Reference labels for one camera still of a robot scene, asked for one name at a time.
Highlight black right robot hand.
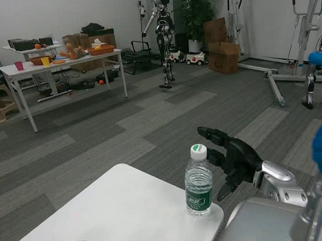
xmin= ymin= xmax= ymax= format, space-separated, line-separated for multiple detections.
xmin=196 ymin=122 xmax=266 ymax=202

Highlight black bag on floor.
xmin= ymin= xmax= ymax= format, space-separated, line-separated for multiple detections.
xmin=94 ymin=70 xmax=120 ymax=84

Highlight small white table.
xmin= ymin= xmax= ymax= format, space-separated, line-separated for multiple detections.
xmin=2 ymin=40 xmax=75 ymax=105

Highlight silver humanoid robot legs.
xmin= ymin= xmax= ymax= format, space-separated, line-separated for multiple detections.
xmin=298 ymin=17 xmax=322 ymax=110

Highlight hanging silver humanoid robot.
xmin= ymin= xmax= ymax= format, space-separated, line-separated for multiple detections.
xmin=139 ymin=0 xmax=179 ymax=91

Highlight rectangular orange basket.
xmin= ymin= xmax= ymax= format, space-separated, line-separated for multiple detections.
xmin=86 ymin=44 xmax=116 ymax=57

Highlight black bag on boxes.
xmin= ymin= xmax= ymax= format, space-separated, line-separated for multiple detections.
xmin=80 ymin=22 xmax=106 ymax=35

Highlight large black equipment case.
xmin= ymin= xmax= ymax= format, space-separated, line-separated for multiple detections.
xmin=7 ymin=37 xmax=40 ymax=52

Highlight round orange basket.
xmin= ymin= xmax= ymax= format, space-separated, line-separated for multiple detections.
xmin=28 ymin=55 xmax=55 ymax=66

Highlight wide brown cardboard box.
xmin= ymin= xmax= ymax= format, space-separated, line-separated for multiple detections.
xmin=207 ymin=40 xmax=242 ymax=75

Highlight tissue box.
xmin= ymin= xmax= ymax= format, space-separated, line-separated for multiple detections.
xmin=91 ymin=38 xmax=109 ymax=48

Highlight tall green plant white pot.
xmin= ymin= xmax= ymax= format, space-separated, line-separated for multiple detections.
xmin=174 ymin=0 xmax=219 ymax=55

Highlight clear water bottle green label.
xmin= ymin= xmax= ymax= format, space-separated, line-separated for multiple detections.
xmin=182 ymin=143 xmax=216 ymax=218

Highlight black folding bench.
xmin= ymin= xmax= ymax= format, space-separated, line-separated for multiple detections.
xmin=122 ymin=39 xmax=164 ymax=76

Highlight orange plush toy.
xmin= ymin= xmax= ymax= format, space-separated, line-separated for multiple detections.
xmin=58 ymin=42 xmax=90 ymax=61

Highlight white gantry stand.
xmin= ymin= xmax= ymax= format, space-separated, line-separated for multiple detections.
xmin=234 ymin=0 xmax=322 ymax=110

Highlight white toy car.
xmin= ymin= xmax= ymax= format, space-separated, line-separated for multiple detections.
xmin=185 ymin=51 xmax=210 ymax=67
xmin=170 ymin=49 xmax=186 ymax=64

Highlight open brown cardboard box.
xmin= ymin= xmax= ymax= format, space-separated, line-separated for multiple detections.
xmin=62 ymin=33 xmax=91 ymax=52

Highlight large closed cardboard box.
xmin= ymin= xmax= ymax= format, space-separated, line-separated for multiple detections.
xmin=87 ymin=27 xmax=116 ymax=49

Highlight large white folding table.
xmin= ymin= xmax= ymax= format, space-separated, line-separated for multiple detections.
xmin=0 ymin=48 xmax=131 ymax=135

